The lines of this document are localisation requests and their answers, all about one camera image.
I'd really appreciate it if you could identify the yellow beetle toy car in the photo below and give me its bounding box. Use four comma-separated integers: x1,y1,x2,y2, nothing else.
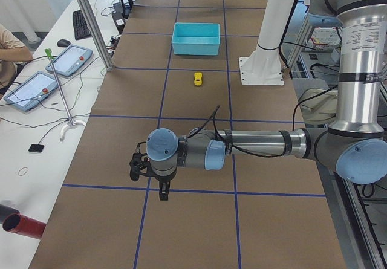
193,72,203,86

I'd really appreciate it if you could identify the small black square pad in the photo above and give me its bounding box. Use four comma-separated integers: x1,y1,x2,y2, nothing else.
28,144,44,153

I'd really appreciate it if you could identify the aluminium frame post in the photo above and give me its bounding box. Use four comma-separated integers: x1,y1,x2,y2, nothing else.
77,0,113,71

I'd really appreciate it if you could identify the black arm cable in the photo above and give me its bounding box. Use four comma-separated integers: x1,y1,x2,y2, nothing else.
187,105,339,158

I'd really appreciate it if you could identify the red cardboard tube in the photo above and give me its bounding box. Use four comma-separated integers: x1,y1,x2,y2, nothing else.
1,204,46,239

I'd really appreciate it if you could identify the teach pendant tablet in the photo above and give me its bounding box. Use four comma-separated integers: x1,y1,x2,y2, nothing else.
4,71,58,111
52,45,93,77

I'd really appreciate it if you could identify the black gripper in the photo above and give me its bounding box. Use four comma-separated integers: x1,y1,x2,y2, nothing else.
156,177,171,201

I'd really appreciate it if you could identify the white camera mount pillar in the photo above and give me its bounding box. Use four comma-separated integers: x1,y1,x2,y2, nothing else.
239,0,297,85

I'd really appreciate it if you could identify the grey office chair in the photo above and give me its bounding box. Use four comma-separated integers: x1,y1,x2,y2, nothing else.
293,78,337,125

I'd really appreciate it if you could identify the turquoise plastic bin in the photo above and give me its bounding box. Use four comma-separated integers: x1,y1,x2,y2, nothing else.
172,22,220,56

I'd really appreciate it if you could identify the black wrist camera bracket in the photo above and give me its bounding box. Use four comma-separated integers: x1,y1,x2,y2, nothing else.
129,152,155,181

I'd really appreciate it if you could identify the metal rod grabber tool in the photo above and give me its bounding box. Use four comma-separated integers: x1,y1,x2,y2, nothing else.
45,48,86,142

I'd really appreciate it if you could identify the seated person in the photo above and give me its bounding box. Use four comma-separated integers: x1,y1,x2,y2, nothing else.
1,25,33,97

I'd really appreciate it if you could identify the near teach pendant tablet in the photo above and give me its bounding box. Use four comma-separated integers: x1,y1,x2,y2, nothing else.
4,71,58,111

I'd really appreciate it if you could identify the black computer mouse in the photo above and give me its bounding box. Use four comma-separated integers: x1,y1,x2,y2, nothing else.
57,39,71,48

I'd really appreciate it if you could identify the far teach pendant tablet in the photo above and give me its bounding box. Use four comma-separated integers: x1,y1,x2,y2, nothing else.
52,45,93,77

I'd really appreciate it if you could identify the black keyboard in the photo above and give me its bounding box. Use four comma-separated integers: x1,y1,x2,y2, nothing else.
73,10,91,40

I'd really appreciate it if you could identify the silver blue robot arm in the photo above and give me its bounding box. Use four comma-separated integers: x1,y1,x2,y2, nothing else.
130,0,386,201

